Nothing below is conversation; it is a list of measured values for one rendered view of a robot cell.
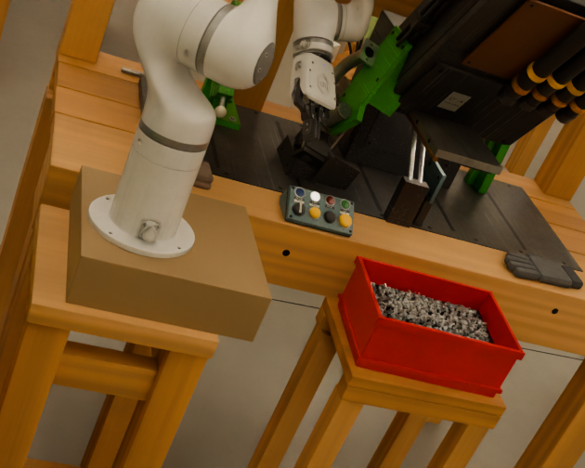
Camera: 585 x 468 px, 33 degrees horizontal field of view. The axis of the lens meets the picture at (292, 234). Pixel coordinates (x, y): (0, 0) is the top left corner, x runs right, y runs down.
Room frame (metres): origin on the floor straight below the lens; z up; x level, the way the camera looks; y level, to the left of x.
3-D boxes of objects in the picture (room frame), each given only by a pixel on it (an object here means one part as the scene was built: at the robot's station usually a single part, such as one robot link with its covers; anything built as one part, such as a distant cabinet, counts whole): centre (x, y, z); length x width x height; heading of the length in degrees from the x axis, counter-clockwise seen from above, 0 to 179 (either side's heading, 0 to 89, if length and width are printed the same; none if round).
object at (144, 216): (1.52, 0.25, 1.03); 0.19 x 0.19 x 0.18
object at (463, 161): (2.21, -0.21, 1.11); 0.39 x 0.16 x 0.03; 22
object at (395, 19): (2.44, -0.15, 1.07); 0.30 x 0.18 x 0.34; 112
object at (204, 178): (1.86, 0.25, 0.91); 0.10 x 0.08 x 0.03; 113
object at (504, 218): (2.27, -0.10, 0.89); 1.10 x 0.42 x 0.02; 112
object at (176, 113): (1.54, 0.28, 1.24); 0.19 x 0.12 x 0.24; 78
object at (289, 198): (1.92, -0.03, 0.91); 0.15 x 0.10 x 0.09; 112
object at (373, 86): (2.18, -0.05, 1.17); 0.13 x 0.12 x 0.20; 112
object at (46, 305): (1.52, 0.25, 0.83); 0.32 x 0.32 x 0.04; 21
